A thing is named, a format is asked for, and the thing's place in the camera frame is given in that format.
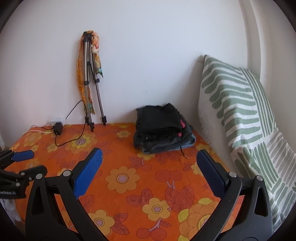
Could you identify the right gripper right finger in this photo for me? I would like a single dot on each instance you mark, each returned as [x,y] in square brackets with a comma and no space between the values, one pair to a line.
[214,173]

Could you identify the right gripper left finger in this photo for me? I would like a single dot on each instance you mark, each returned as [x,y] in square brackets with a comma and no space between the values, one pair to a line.
[87,171]

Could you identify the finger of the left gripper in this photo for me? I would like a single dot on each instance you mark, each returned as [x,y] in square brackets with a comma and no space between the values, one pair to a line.
[22,156]

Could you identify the black pants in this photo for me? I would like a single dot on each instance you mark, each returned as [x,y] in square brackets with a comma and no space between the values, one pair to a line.
[155,122]

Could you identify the white gloved left hand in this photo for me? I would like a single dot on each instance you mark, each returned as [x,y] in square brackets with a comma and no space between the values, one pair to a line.
[9,206]

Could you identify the black power adapter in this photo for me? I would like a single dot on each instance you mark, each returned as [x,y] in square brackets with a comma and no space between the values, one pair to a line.
[57,128]

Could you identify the white power strip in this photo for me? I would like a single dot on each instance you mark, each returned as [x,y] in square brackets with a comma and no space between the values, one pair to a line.
[53,121]

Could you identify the orange floral bed sheet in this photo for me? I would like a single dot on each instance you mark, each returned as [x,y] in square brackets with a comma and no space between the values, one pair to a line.
[133,196]

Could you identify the green striped white pillow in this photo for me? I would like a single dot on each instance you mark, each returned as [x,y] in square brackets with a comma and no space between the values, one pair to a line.
[240,126]

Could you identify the dark folded clothes stack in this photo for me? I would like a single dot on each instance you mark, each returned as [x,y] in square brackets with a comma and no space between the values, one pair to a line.
[186,140]

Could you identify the silver folded tripod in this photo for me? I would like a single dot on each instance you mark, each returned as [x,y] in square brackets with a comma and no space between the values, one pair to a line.
[92,72]

